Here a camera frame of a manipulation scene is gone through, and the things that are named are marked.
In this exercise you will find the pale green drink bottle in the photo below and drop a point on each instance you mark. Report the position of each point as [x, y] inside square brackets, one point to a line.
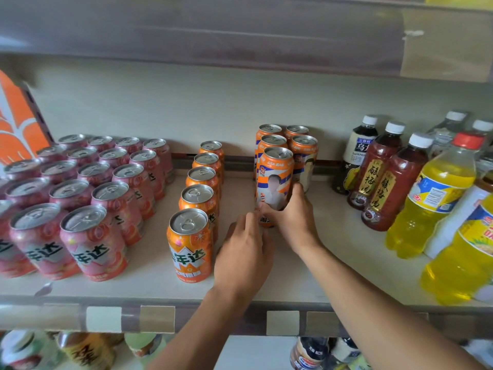
[142, 342]

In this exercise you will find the cluster of white milk bottles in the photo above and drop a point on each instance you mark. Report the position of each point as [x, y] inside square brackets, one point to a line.
[19, 350]

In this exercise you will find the group of capped tea bottles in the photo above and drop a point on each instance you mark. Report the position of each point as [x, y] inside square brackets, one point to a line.
[308, 354]

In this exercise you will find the row of red cans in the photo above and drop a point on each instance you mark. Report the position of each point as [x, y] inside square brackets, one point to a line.
[96, 246]

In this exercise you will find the person's left forearm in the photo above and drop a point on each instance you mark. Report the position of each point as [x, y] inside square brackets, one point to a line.
[192, 342]

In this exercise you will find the person's right forearm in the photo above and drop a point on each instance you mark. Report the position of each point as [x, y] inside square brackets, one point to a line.
[366, 312]

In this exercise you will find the person's left hand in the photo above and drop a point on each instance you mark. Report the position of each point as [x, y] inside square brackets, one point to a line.
[242, 262]

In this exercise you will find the person's right hand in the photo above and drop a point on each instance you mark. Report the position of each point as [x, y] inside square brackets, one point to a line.
[296, 227]

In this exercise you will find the row of tall drink bottles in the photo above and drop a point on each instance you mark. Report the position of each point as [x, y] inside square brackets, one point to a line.
[435, 196]

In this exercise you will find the yellow label tea bottle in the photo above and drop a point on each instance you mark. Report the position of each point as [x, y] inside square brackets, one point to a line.
[84, 354]

